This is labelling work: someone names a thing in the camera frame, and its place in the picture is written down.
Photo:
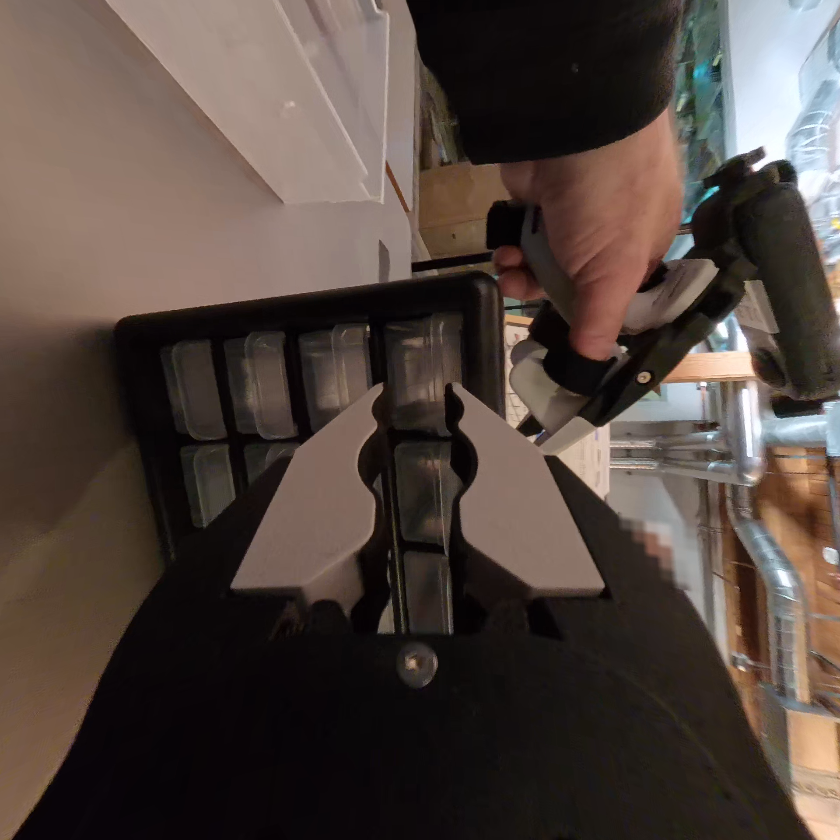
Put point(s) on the person's left hand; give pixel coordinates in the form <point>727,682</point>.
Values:
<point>604,216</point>

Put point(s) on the silver ventilation duct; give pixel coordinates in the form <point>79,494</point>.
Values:
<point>781,590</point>

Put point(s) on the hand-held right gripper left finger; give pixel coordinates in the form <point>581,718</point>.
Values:
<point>308,518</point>

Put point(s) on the person's left forearm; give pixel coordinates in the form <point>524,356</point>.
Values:
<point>544,72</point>

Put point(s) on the set of clear cabinet drawers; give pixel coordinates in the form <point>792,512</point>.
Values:
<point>262,387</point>

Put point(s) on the black drawer cabinet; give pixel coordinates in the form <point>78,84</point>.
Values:
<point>151,367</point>

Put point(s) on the translucent plastic bin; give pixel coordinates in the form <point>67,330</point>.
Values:
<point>262,85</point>

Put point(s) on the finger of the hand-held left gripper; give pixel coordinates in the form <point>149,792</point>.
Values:
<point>571,436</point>

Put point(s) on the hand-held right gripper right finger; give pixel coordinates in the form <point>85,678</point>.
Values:
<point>525,518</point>

